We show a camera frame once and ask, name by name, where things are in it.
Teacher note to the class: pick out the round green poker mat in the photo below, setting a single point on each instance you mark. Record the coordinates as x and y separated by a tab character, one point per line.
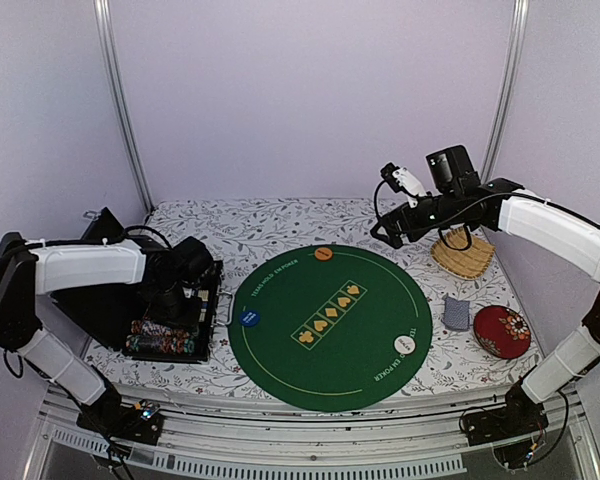
325	340

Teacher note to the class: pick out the aluminium frame post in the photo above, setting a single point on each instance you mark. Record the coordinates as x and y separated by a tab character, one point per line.
113	72
513	55

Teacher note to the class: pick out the floral white tablecloth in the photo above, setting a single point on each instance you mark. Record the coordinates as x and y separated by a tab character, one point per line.
245	233

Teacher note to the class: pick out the blue playing card deck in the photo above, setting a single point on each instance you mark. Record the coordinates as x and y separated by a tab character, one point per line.
456	315

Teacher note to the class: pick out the red floral round pouch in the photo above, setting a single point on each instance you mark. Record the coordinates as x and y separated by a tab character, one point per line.
502	332

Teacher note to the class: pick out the chip row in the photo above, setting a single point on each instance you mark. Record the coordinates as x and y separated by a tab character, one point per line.
160	344
149	328

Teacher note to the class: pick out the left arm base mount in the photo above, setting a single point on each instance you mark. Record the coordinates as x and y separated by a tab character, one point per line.
141	422

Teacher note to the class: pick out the chrome case handle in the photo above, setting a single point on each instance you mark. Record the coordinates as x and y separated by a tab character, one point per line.
225	320

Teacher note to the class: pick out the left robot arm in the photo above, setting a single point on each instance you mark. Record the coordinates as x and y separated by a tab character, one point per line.
100	284

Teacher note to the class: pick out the orange big blind button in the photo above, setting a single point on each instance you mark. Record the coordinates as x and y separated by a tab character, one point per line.
323	254

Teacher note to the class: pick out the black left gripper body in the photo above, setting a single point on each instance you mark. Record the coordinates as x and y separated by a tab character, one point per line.
171	306

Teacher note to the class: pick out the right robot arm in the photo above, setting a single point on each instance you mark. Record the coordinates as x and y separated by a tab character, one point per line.
557	274

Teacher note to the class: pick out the blue small blind button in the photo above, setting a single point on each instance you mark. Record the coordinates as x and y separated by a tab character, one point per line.
249	318

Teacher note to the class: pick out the lower near chip row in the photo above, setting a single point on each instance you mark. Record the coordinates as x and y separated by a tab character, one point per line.
160	344

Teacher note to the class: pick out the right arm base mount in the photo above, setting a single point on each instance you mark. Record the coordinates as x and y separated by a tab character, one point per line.
518	416

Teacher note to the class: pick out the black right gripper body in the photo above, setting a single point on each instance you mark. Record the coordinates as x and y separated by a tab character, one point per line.
447	213

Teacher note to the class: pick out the left aluminium frame post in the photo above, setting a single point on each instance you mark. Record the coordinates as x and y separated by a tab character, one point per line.
113	72

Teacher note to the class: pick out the white dealer button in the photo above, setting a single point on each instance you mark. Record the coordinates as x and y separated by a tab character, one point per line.
404	345

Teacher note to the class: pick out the black poker chip case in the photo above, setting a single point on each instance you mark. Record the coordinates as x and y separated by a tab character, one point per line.
105	312

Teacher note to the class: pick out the upper near chip row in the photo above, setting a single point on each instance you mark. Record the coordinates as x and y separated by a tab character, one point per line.
149	328

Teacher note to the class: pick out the right aluminium frame post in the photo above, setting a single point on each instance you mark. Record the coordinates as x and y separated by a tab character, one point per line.
513	55

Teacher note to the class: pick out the front aluminium rail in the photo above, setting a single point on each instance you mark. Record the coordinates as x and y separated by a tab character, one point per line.
213	437

